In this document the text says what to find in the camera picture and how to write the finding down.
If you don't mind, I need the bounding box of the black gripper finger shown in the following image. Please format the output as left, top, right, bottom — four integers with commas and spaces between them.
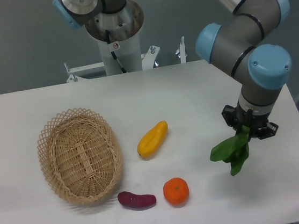
255, 122, 279, 140
222, 105, 239, 131

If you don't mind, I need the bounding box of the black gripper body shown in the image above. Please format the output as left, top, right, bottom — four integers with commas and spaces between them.
236, 103, 270, 139

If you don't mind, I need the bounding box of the green leafy vegetable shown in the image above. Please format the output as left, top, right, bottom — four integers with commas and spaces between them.
210, 126, 250, 177

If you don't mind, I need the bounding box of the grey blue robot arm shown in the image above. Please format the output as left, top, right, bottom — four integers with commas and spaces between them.
53, 0, 291, 139

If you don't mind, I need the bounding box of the yellow mango toy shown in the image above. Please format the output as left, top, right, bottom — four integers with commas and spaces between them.
137, 121, 169, 160

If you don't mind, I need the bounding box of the orange tangerine toy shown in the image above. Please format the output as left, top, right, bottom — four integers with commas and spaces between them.
163, 177, 190, 206

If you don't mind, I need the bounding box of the purple sweet potato toy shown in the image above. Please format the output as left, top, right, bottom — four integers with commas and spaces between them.
118, 191, 157, 209

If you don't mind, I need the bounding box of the woven wicker basket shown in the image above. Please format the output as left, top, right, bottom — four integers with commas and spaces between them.
37, 108, 123, 205

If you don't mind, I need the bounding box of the black cable on pedestal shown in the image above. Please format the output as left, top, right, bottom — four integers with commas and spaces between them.
104, 27, 128, 75

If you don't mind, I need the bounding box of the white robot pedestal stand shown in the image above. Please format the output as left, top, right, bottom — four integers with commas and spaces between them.
56, 0, 190, 84

